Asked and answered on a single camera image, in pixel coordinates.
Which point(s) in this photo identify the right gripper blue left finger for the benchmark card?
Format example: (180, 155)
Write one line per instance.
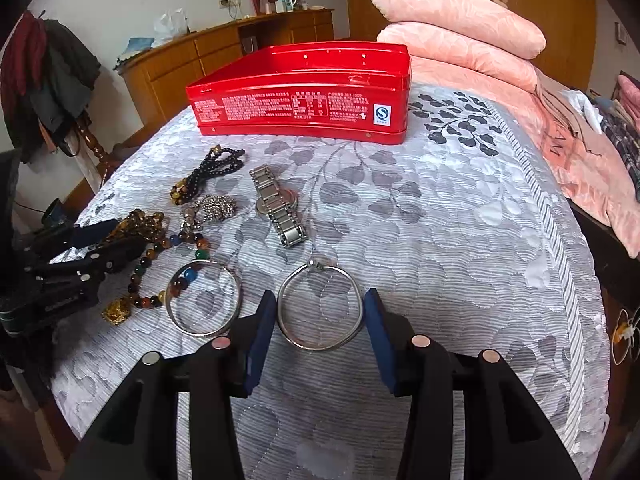
(260, 328)

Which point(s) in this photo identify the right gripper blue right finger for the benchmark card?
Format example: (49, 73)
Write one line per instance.
(378, 327)

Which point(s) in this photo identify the amber pendant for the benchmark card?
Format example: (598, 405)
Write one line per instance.
(117, 311)

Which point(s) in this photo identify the silver bangle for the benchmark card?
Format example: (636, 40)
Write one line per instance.
(203, 298)
(319, 307)

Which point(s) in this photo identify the silver metal wristwatch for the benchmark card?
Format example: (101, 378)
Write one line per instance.
(279, 205)

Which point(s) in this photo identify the dark blue waste bin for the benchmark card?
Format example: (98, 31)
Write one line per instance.
(54, 215)

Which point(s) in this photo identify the white leaf-patterned quilt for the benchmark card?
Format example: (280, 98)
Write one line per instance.
(461, 228)

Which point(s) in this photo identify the wooden coat stand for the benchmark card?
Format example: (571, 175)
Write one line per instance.
(95, 164)

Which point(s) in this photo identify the dark grey jacket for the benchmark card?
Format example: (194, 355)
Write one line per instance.
(46, 115)

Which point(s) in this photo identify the dark red coat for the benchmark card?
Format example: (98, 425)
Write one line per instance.
(21, 64)

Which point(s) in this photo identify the wooden sideboard cabinet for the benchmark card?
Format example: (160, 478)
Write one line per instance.
(157, 78)

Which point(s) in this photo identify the red metal tin box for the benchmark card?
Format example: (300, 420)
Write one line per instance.
(348, 90)

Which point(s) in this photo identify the blue folded cloth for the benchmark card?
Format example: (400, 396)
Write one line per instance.
(135, 46)

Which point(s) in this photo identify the pink bed sheet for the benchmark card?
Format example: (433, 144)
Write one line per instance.
(596, 181)

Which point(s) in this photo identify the white plastic bag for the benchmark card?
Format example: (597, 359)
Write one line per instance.
(169, 27)

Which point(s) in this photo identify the lower pink folded duvet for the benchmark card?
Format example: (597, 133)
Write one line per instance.
(439, 44)

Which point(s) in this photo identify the pink folded duvet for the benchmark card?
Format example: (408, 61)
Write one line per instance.
(439, 44)
(481, 20)

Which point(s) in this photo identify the plaid folded clothing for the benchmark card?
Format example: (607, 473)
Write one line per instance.
(625, 139)

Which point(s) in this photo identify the upper pink folded duvet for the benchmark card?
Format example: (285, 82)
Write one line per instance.
(481, 20)

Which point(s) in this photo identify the pink folded clothing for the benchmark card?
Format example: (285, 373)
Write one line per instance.
(629, 95)

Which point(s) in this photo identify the wall intercom phone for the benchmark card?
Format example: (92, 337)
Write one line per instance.
(620, 33)

